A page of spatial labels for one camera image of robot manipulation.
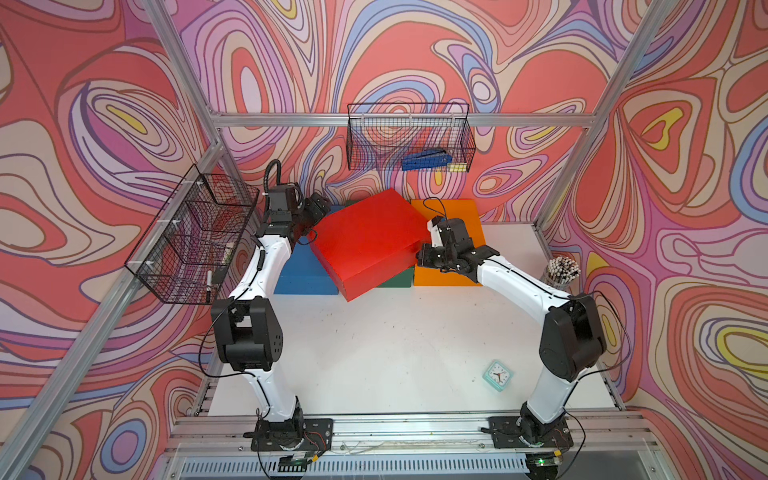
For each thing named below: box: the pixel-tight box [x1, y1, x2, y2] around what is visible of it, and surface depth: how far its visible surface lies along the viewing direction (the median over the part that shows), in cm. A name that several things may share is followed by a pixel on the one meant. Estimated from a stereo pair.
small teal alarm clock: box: [482, 360, 514, 392], surface depth 82 cm
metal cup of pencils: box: [542, 256, 581, 289], surface depth 86 cm
